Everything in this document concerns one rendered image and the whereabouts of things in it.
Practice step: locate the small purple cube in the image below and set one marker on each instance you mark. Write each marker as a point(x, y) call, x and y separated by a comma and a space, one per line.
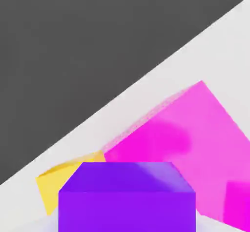
point(127, 206)

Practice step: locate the large magenta box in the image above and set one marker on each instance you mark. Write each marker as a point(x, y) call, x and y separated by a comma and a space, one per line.
point(195, 138)

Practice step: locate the large yellow box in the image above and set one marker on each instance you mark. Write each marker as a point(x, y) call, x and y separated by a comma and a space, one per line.
point(52, 187)

